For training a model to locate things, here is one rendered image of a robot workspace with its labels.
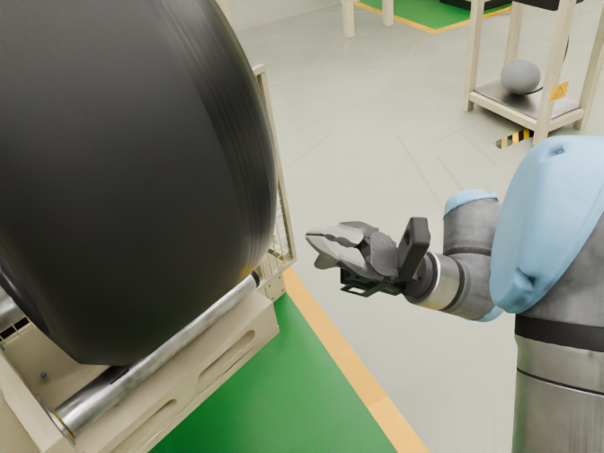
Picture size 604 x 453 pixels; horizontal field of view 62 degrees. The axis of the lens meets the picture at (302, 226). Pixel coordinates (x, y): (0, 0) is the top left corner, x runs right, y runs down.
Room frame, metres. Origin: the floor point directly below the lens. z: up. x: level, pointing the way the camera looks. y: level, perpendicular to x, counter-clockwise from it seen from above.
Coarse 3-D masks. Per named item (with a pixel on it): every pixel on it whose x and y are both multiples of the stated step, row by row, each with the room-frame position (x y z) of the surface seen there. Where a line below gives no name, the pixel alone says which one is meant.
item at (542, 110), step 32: (480, 0) 2.72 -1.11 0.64; (512, 0) 2.58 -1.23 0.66; (544, 0) 2.40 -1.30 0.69; (576, 0) 2.40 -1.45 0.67; (480, 32) 2.72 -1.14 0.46; (512, 32) 2.83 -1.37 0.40; (512, 64) 2.58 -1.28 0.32; (480, 96) 2.64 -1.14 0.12; (512, 96) 2.56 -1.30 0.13; (544, 96) 2.23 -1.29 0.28; (544, 128) 2.20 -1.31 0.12; (576, 128) 2.33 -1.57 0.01
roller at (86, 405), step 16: (240, 288) 0.57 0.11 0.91; (256, 288) 0.59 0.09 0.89; (224, 304) 0.54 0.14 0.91; (208, 320) 0.52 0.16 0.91; (176, 336) 0.49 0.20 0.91; (192, 336) 0.49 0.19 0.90; (160, 352) 0.46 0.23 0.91; (176, 352) 0.47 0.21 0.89; (112, 368) 0.44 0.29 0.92; (128, 368) 0.44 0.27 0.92; (144, 368) 0.44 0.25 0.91; (96, 384) 0.42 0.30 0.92; (112, 384) 0.42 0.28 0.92; (128, 384) 0.42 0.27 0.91; (80, 400) 0.40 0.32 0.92; (96, 400) 0.40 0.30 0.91; (112, 400) 0.40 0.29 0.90; (64, 416) 0.38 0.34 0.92; (80, 416) 0.38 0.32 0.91; (96, 416) 0.39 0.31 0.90
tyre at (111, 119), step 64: (0, 0) 0.43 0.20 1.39; (64, 0) 0.45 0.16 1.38; (128, 0) 0.48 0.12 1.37; (192, 0) 0.51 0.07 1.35; (0, 64) 0.39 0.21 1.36; (64, 64) 0.41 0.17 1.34; (128, 64) 0.43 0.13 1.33; (192, 64) 0.46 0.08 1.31; (0, 128) 0.36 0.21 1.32; (64, 128) 0.37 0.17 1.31; (128, 128) 0.40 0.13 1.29; (192, 128) 0.43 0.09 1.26; (256, 128) 0.47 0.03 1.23; (0, 192) 0.35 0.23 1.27; (64, 192) 0.35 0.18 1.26; (128, 192) 0.37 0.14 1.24; (192, 192) 0.40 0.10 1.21; (256, 192) 0.45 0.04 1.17; (0, 256) 0.61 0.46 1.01; (64, 256) 0.34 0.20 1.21; (128, 256) 0.35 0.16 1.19; (192, 256) 0.39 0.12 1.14; (256, 256) 0.47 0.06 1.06; (64, 320) 0.34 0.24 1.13; (128, 320) 0.34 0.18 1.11; (192, 320) 0.44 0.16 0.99
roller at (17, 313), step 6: (0, 300) 0.61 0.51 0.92; (6, 300) 0.61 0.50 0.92; (12, 300) 0.61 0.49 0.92; (0, 306) 0.60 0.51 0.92; (6, 306) 0.60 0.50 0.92; (12, 306) 0.60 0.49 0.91; (0, 312) 0.59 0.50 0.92; (6, 312) 0.59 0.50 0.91; (12, 312) 0.60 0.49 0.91; (18, 312) 0.60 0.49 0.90; (0, 318) 0.59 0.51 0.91; (6, 318) 0.59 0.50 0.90; (12, 318) 0.59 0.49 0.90; (18, 318) 0.60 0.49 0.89; (0, 324) 0.58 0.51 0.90; (6, 324) 0.59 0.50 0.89; (0, 330) 0.58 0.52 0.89
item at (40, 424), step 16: (0, 352) 0.48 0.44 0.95; (0, 368) 0.45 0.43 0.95; (0, 384) 0.42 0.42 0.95; (16, 384) 0.42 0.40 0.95; (16, 400) 0.39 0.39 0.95; (32, 400) 0.39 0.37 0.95; (16, 416) 0.37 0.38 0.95; (32, 416) 0.36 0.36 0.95; (48, 416) 0.36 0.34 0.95; (32, 432) 0.34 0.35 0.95; (48, 432) 0.34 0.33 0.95; (64, 432) 0.35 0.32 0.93; (48, 448) 0.32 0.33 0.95; (64, 448) 0.33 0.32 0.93
